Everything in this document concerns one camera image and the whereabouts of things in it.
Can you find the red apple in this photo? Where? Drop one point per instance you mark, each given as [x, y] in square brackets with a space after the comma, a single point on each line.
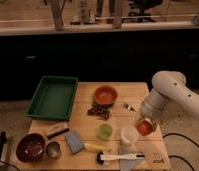
[144, 128]

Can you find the dark red bowl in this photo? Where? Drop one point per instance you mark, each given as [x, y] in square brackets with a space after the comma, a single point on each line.
[31, 148]

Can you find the dark grape bunch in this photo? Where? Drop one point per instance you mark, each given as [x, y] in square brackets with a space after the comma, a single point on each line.
[101, 112]

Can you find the white handled dish brush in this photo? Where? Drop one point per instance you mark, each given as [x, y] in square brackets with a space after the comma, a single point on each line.
[101, 157]

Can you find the blue sponge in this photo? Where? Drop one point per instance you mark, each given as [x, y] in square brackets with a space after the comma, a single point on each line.
[74, 142]

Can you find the black office chair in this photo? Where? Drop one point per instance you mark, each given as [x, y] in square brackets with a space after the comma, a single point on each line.
[137, 10]

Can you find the silver fork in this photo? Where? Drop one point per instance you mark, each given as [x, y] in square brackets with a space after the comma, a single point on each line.
[129, 107]

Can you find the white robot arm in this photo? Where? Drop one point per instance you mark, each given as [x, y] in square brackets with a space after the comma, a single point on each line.
[167, 85]

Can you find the green plastic tray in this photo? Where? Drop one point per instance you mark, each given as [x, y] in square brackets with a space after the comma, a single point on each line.
[53, 98]

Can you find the wooden block eraser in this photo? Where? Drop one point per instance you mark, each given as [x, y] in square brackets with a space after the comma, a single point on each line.
[56, 129]

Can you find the yellow banana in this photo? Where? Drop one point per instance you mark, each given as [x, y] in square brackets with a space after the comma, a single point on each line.
[96, 147]

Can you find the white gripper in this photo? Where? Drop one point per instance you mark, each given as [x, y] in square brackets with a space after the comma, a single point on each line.
[143, 115]

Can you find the grey cloth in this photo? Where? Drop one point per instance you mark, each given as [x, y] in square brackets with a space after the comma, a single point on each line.
[129, 165]

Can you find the orange bowl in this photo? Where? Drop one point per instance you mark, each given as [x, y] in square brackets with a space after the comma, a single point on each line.
[105, 95]

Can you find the small metal cup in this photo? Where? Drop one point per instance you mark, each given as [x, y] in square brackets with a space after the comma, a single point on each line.
[53, 150]

